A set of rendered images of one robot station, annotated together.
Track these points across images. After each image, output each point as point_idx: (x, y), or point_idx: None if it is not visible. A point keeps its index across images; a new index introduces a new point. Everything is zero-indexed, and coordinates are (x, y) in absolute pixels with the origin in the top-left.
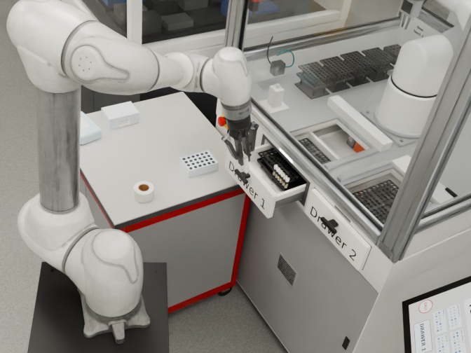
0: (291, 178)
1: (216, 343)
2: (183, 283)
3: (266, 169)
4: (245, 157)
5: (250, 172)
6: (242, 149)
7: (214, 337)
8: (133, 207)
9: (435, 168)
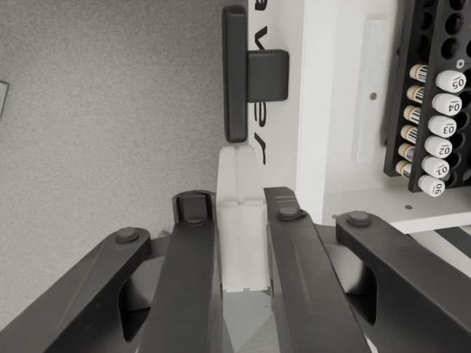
0: (453, 173)
1: (139, 40)
2: None
3: (413, 18)
4: (245, 285)
5: (294, 97)
6: (269, 229)
7: (141, 26)
8: None
9: None
